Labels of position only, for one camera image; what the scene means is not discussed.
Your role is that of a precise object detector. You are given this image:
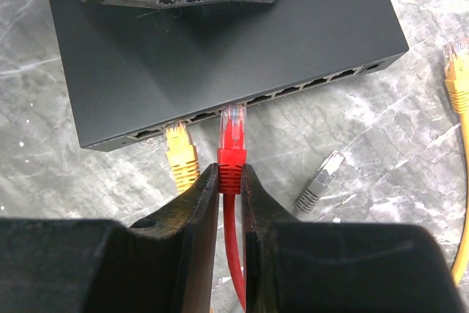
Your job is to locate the red ethernet cable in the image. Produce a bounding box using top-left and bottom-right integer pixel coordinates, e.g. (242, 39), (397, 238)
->
(217, 103), (248, 313)

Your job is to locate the grey ethernet cable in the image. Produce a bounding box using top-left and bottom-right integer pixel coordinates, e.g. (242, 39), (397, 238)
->
(292, 150), (346, 214)

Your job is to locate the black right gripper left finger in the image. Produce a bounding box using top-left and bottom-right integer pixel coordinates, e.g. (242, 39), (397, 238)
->
(1, 164), (219, 312)

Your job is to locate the yellow ethernet cable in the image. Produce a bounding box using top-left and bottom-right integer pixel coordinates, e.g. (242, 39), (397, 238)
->
(163, 37), (469, 288)

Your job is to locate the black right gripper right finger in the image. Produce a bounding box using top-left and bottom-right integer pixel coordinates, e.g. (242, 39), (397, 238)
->
(241, 165), (465, 312)

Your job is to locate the black network switch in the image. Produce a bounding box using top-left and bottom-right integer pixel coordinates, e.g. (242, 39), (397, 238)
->
(49, 0), (409, 152)

